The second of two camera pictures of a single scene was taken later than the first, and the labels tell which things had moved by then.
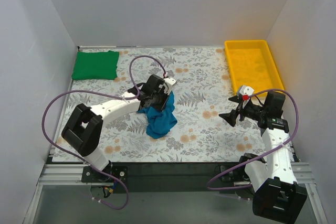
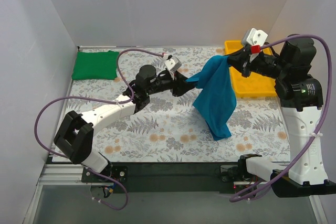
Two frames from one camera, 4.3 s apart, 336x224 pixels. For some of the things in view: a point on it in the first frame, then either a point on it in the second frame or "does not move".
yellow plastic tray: x=251 y=63 does not move
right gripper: x=240 y=111 → x=245 y=62
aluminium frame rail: x=56 y=174 does not move
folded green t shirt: x=96 y=65 does not move
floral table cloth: x=200 y=94 does not move
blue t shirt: x=160 y=122 → x=216 y=99
